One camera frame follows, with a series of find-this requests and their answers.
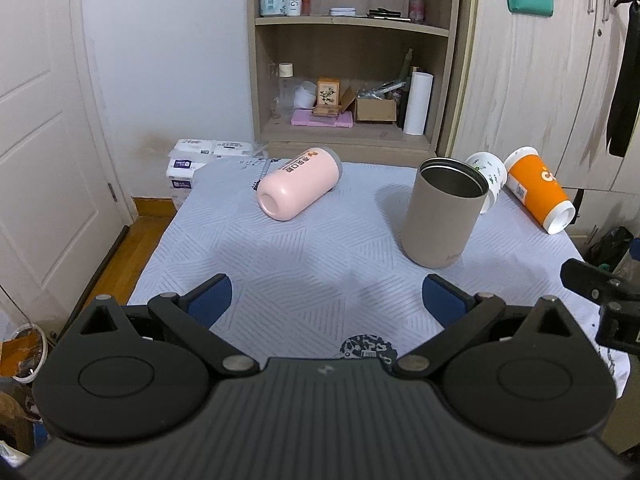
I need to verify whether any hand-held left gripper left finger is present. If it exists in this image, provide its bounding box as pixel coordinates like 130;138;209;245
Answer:
62;273;261;378

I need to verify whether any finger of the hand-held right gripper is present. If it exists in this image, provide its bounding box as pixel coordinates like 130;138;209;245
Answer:
559;257;640;306

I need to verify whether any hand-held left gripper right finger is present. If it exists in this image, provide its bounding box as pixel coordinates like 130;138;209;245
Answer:
392;273;584;380

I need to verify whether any pink cup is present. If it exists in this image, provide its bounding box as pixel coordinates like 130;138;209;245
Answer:
256;146;344;221

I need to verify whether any taupe metal-lined cup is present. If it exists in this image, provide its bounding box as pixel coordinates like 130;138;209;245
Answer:
401;157;490;269

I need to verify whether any orange paper cup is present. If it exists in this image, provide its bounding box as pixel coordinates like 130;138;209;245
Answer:
503;146;577;235

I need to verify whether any white leaf-print paper cup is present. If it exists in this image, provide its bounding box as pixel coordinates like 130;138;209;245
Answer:
465;152;510;215

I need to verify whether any dark bag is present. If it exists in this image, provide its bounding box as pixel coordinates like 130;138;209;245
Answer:
582;226;636;274

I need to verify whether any black floral round patch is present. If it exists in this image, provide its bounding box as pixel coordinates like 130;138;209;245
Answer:
340;334;399;364

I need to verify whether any light blue quilted blanket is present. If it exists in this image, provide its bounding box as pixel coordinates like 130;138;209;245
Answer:
127;155;632;402

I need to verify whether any white tissue pack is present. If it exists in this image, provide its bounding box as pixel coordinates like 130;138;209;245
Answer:
165;156;213;211
173;138;269;162

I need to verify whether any white paper roll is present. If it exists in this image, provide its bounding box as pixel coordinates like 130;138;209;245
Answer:
403;71;434;136

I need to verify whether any wooden wardrobe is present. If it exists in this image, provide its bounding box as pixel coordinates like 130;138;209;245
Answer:
445;0;640;194

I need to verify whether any open cardboard box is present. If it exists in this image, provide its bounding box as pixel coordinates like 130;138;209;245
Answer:
341;86;398;123

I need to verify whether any orange plastic bag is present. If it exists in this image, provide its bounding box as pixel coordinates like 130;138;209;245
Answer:
0;337;37;377

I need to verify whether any pink flat box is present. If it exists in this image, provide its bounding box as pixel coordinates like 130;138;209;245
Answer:
291;108;355;129

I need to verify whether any clear bottle cream cap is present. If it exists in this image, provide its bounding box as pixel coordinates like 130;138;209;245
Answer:
277;62;295;119

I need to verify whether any white door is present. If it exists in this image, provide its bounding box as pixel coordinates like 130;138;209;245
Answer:
0;0;135;335

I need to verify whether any floral print box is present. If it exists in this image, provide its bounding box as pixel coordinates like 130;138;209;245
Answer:
316;77;341;109

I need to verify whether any wooden shelf cabinet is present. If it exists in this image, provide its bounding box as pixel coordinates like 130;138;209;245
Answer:
246;0;464;156

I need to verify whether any black hanging strap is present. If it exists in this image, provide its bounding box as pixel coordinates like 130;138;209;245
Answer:
606;0;640;159

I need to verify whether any white round ring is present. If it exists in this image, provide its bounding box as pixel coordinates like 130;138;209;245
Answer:
9;324;52;382

